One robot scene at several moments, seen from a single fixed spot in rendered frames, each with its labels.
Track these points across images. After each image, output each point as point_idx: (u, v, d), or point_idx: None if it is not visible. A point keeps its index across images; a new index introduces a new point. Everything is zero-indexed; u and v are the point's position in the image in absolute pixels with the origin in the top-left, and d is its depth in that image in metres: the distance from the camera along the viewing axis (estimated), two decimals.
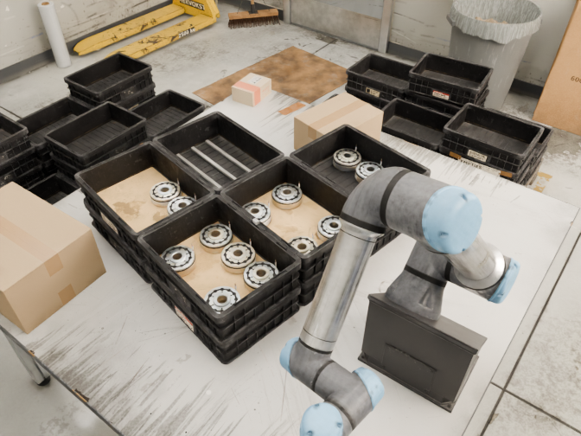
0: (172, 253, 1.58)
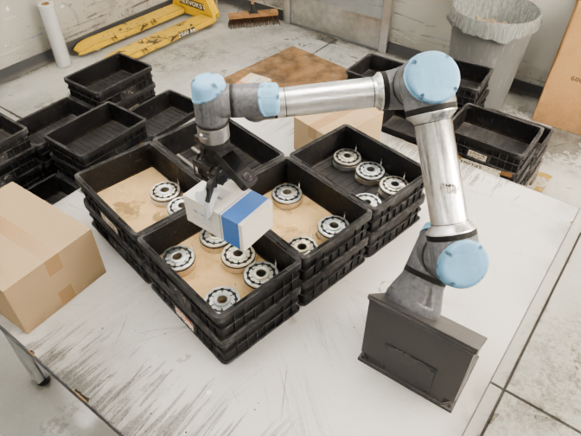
0: (172, 253, 1.58)
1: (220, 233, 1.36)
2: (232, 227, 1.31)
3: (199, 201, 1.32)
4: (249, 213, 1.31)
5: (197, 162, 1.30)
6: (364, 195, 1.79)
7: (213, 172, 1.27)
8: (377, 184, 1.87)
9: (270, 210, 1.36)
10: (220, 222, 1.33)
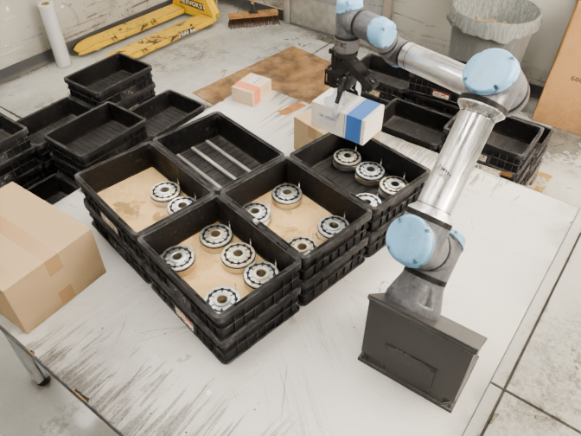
0: (172, 253, 1.58)
1: (341, 131, 1.70)
2: (355, 125, 1.65)
3: (328, 104, 1.66)
4: (368, 112, 1.65)
5: (328, 71, 1.64)
6: (364, 195, 1.79)
7: (343, 78, 1.61)
8: (377, 184, 1.87)
9: (382, 113, 1.70)
10: (344, 121, 1.67)
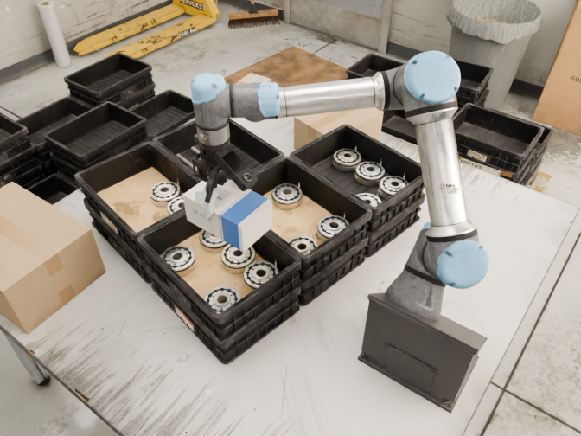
0: (172, 253, 1.58)
1: (220, 233, 1.36)
2: (232, 227, 1.31)
3: (199, 201, 1.32)
4: (249, 213, 1.31)
5: (197, 162, 1.30)
6: (364, 195, 1.79)
7: (213, 172, 1.27)
8: (377, 184, 1.87)
9: (270, 210, 1.36)
10: (220, 222, 1.33)
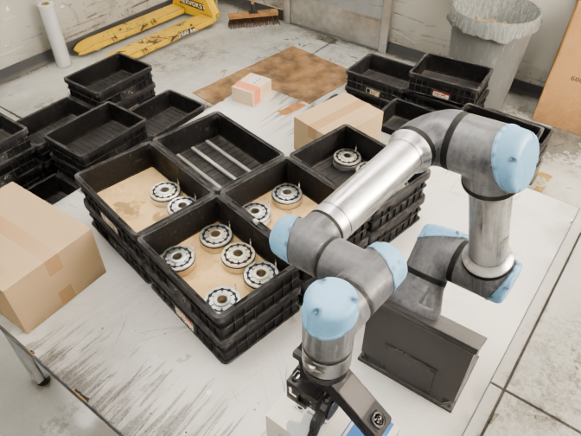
0: (172, 253, 1.58)
1: None
2: None
3: None
4: None
5: (294, 381, 0.86)
6: None
7: (322, 407, 0.82)
8: None
9: None
10: None
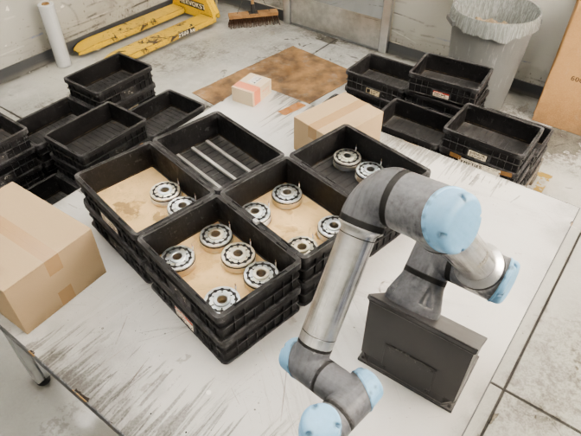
0: (172, 253, 1.58)
1: None
2: None
3: None
4: None
5: None
6: None
7: None
8: None
9: None
10: None
